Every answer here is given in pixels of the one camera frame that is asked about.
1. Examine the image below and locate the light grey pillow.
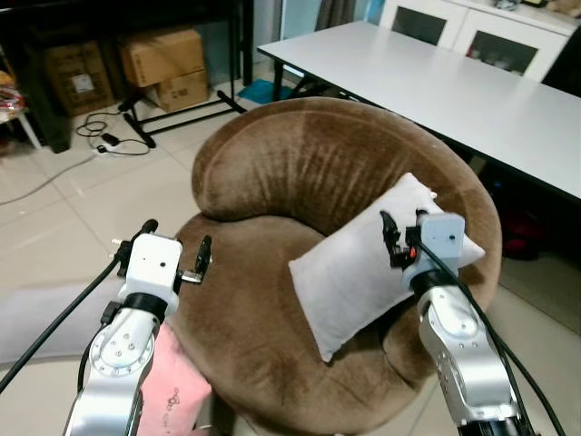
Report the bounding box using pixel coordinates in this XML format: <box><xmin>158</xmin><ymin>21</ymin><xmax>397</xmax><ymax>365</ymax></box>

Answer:
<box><xmin>288</xmin><ymin>172</ymin><xmax>487</xmax><ymax>363</ymax></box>

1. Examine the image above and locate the brown round plush sofa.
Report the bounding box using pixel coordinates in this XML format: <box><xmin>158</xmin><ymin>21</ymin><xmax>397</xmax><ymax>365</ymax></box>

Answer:
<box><xmin>168</xmin><ymin>95</ymin><xmax>503</xmax><ymax>436</ymax></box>

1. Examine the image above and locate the pink printed pillow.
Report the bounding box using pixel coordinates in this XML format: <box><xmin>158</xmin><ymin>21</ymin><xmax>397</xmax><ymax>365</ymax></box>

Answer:
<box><xmin>136</xmin><ymin>322</ymin><xmax>215</xmax><ymax>436</ymax></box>

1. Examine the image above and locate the grey floor rug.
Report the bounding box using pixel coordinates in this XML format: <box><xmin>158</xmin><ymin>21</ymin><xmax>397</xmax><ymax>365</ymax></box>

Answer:
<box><xmin>0</xmin><ymin>281</ymin><xmax>125</xmax><ymax>366</ymax></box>

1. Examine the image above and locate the blue floor mat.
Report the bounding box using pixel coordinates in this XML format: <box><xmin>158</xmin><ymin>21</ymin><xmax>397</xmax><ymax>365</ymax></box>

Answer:
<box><xmin>237</xmin><ymin>78</ymin><xmax>294</xmax><ymax>104</ymax></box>

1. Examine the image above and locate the white power strip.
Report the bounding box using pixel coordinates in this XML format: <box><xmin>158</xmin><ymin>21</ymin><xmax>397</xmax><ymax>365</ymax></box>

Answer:
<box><xmin>94</xmin><ymin>134</ymin><xmax>124</xmax><ymax>156</ymax></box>

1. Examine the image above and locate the red and black bag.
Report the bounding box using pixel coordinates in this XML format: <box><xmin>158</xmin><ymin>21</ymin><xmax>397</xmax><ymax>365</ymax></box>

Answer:
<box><xmin>497</xmin><ymin>202</ymin><xmax>547</xmax><ymax>262</ymax></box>

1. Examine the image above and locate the white long table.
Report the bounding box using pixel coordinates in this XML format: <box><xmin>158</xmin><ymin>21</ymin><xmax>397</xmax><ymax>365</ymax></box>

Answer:
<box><xmin>257</xmin><ymin>20</ymin><xmax>581</xmax><ymax>201</ymax></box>

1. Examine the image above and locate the small tan cardboard box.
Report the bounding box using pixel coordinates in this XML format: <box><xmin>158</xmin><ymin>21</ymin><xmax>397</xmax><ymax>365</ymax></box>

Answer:
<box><xmin>145</xmin><ymin>70</ymin><xmax>212</xmax><ymax>114</ymax></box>

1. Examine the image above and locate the dark brown labelled cardboard box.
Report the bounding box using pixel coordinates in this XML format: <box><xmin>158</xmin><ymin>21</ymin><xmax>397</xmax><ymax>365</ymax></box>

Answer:
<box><xmin>43</xmin><ymin>40</ymin><xmax>115</xmax><ymax>116</ymax></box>

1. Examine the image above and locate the large tan cardboard box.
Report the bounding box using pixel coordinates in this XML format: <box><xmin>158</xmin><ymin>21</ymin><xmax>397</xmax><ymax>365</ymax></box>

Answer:
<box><xmin>120</xmin><ymin>28</ymin><xmax>209</xmax><ymax>88</ymax></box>

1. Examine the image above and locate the colourful fabric item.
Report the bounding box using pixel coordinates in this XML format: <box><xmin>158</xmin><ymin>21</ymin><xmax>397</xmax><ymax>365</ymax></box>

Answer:
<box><xmin>0</xmin><ymin>67</ymin><xmax>43</xmax><ymax>152</ymax></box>

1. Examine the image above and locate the white glass-door cabinet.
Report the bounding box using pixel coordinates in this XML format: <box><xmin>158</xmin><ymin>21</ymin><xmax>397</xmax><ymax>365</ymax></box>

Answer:
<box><xmin>377</xmin><ymin>0</ymin><xmax>581</xmax><ymax>84</ymax></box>

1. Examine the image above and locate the grey curtain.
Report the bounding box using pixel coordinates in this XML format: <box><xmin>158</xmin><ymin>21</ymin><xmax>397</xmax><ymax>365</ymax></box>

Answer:
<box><xmin>313</xmin><ymin>0</ymin><xmax>360</xmax><ymax>29</ymax></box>

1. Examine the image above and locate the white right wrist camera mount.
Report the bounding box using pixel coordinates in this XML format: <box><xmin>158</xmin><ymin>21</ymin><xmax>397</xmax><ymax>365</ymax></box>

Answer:
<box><xmin>413</xmin><ymin>213</ymin><xmax>467</xmax><ymax>279</ymax></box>

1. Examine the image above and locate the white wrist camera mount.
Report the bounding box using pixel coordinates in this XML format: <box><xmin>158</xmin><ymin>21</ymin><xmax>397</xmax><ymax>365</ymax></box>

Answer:
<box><xmin>413</xmin><ymin>213</ymin><xmax>467</xmax><ymax>279</ymax></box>
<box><xmin>121</xmin><ymin>233</ymin><xmax>183</xmax><ymax>302</ymax></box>

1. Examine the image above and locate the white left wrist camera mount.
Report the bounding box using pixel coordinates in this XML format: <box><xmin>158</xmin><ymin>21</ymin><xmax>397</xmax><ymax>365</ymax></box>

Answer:
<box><xmin>121</xmin><ymin>233</ymin><xmax>183</xmax><ymax>302</ymax></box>

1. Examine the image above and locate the white floor cable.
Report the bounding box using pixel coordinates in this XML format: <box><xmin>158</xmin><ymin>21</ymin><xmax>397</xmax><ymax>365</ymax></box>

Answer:
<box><xmin>0</xmin><ymin>151</ymin><xmax>103</xmax><ymax>206</ymax></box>

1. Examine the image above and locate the black looped floor cable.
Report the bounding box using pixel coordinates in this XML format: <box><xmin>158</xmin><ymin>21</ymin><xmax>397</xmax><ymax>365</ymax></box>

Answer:
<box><xmin>76</xmin><ymin>107</ymin><xmax>153</xmax><ymax>157</ymax></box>

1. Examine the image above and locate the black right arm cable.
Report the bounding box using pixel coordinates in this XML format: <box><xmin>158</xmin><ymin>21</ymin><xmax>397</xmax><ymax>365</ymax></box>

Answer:
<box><xmin>419</xmin><ymin>243</ymin><xmax>567</xmax><ymax>436</ymax></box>

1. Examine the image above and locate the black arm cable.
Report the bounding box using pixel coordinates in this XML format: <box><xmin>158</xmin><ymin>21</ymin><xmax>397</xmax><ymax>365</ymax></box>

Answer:
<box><xmin>419</xmin><ymin>243</ymin><xmax>567</xmax><ymax>436</ymax></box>
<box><xmin>0</xmin><ymin>257</ymin><xmax>126</xmax><ymax>395</ymax></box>

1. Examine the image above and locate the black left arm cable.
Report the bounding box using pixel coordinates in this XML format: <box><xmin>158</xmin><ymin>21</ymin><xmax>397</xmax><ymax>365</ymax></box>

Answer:
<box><xmin>0</xmin><ymin>257</ymin><xmax>126</xmax><ymax>395</ymax></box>

